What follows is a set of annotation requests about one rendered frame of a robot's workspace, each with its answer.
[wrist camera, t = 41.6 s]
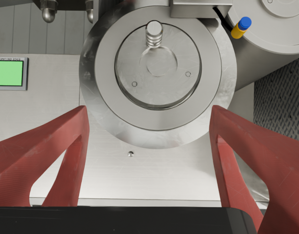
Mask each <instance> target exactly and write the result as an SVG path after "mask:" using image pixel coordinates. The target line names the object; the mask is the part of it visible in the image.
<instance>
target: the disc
mask: <svg viewBox="0 0 299 234"><path fill-rule="evenodd" d="M147 6H169V7H170V0H125V1H123V2H121V3H119V4H117V5H116V6H114V7H112V8H111V9H110V10H108V11H107V12H106V13H105V14H104V15H103V16H102V17H101V18H100V19H99V20H98V21H97V22H96V23H95V25H94V26H93V27H92V29H91V31H90V32H89V34H88V36H87V38H86V40H85V42H84V45H83V47H82V50H81V54H80V61H79V81H80V88H81V92H82V95H83V98H84V101H85V103H86V105H87V107H88V109H89V110H90V112H91V114H92V115H93V117H94V118H95V119H96V121H97V122H98V123H99V124H100V125H101V126H102V127H103V128H104V129H105V130H106V131H108V132H109V133H110V134H112V135H113V136H114V137H116V138H118V139H119V140H121V141H123V142H126V143H128V144H131V145H134V146H137V147H141V148H146V149H170V148H175V147H179V146H182V145H185V144H187V143H190V142H192V141H194V140H196V139H198V138H200V137H201V136H203V135H204V134H206V133H207V132H208V131H209V123H210V117H211V111H212V106H213V105H220V106H221V107H223V108H225V109H227V108H228V106H229V104H230V102H231V100H232V97H233V94H234V90H235V86H236V79H237V64H236V57H235V53H234V49H233V46H232V43H231V41H230V39H229V37H228V35H227V33H226V31H225V30H224V28H223V27H222V25H221V24H220V23H219V22H218V21H217V20H216V18H197V19H198V20H200V21H201V22H202V23H203V24H204V25H205V26H206V27H207V29H208V30H209V31H210V33H211V34H212V36H213V37H214V39H215V41H216V43H217V45H218V48H219V52H220V55H221V62H222V75H221V82H220V85H219V89H218V91H217V94H216V96H215V98H214V100H213V101H212V103H211V104H210V105H209V107H208V108H207V109H206V110H205V111H204V112H203V113H202V114H201V115H200V116H199V117H198V118H196V119H195V120H193V121H192V122H190V123H188V124H186V125H184V126H182V127H179V128H176V129H173V130H167V131H149V130H143V129H139V128H137V127H134V126H132V125H129V124H128V123H126V122H124V121H123V120H121V119H120V118H118V117H117V116H116V115H115V114H114V113H113V112H112V111H111V110H110V109H109V108H108V107H107V105H106V104H105V102H104V101H103V99H102V97H101V95H100V93H99V91H98V88H97V85H96V81H95V75H94V61H95V55H96V52H97V48H98V46H99V43H100V41H101V39H102V37H103V35H104V34H105V32H106V31H107V30H108V28H109V27H110V26H111V25H112V24H113V23H114V22H115V21H116V20H118V19H119V18H120V17H122V16H123V15H125V14H126V13H128V12H130V11H133V10H135V9H138V8H141V7H147Z"/></svg>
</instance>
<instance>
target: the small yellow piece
mask: <svg viewBox="0 0 299 234"><path fill-rule="evenodd" d="M213 10H214V11H215V12H216V14H217V15H218V17H219V18H220V20H221V22H222V23H223V25H224V26H225V27H226V29H227V30H228V31H230V32H231V35H232V37H233V38H235V39H239V38H240V37H241V36H242V35H243V34H244V33H245V32H246V31H247V30H248V28H249V27H250V26H251V24H252V21H251V19H250V18H249V17H243V18H241V20H240V21H239V22H238V23H237V24H236V25H235V27H234V28H232V27H231V26H230V25H229V24H228V23H227V22H226V20H225V18H224V17H223V15H222V14H221V12H220V10H219V9H218V8H217V7H213Z"/></svg>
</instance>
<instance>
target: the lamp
mask: <svg viewBox="0 0 299 234"><path fill-rule="evenodd" d="M21 77H22V62H15V61H0V85H21Z"/></svg>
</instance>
